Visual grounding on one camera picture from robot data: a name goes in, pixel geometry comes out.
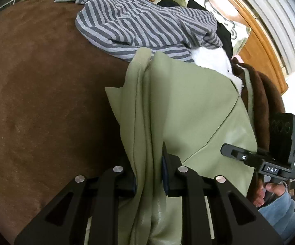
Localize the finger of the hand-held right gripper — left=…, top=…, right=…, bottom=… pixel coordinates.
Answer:
left=221, top=144, right=261, bottom=165

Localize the person's right hand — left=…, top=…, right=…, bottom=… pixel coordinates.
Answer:
left=252, top=179, right=287, bottom=207

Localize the grey striped shirt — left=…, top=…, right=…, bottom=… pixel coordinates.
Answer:
left=55, top=0, right=223, bottom=63

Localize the black cloth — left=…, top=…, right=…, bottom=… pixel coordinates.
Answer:
left=159, top=0, right=233, bottom=59

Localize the white fluffy cloth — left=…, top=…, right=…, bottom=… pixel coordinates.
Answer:
left=191, top=47, right=244, bottom=92

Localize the wooden headboard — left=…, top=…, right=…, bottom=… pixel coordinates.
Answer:
left=130, top=0, right=288, bottom=94

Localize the dark brown fleece throw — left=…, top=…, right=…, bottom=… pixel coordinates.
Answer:
left=233, top=56, right=286, bottom=205

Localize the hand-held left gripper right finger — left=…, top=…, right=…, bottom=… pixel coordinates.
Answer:
left=161, top=141, right=284, bottom=245

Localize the brown bed blanket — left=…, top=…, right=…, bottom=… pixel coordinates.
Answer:
left=0, top=0, right=163, bottom=245

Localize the green jacket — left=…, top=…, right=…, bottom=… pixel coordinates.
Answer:
left=105, top=47, right=259, bottom=245

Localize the white green print pillow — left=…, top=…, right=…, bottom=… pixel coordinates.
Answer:
left=204, top=0, right=251, bottom=54

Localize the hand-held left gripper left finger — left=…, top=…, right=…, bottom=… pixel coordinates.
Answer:
left=14, top=162, right=138, bottom=245

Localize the person's right forearm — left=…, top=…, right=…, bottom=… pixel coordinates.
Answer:
left=257, top=184, right=295, bottom=244

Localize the white pleated curtain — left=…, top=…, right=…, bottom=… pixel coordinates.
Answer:
left=227, top=0, right=295, bottom=76

